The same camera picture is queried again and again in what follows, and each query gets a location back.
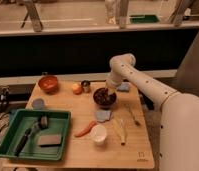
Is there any dark grape bunch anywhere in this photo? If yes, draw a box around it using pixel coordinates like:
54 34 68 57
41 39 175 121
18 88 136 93
94 88 116 104

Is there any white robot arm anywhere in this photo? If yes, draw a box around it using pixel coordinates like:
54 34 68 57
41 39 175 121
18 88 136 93
106 53 199 171

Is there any dark purple bowl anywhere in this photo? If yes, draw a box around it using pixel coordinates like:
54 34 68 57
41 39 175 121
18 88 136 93
93 88 117 107

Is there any blue cloth near bowl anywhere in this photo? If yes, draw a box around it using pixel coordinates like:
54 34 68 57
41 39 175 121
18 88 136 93
117 82 130 92

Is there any small metal cup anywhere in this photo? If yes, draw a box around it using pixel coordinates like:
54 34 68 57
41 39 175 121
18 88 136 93
81 80 91 93

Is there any blue cloth centre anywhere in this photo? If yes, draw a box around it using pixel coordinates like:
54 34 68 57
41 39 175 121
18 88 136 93
95 110 112 123

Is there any orange fruit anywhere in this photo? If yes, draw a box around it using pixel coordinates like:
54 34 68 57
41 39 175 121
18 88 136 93
72 83 82 95

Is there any white paper cup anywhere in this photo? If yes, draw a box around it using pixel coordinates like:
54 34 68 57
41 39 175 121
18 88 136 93
90 124 107 145

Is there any orange carrot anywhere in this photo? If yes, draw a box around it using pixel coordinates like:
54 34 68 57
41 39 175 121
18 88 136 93
74 121 97 138

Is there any orange bowl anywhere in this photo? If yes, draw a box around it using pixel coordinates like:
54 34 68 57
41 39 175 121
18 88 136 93
38 75 58 93

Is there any green box in background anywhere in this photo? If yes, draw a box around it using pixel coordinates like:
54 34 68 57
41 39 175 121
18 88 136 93
130 15 159 24

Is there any brown sponge block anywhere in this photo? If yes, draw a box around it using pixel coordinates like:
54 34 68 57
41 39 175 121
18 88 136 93
37 134 62 147

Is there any green plastic tray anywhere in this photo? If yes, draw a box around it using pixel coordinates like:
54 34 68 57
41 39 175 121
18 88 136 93
0 109 71 161

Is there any black handled brush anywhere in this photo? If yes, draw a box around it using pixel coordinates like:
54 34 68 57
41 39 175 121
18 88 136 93
14 116 48 156

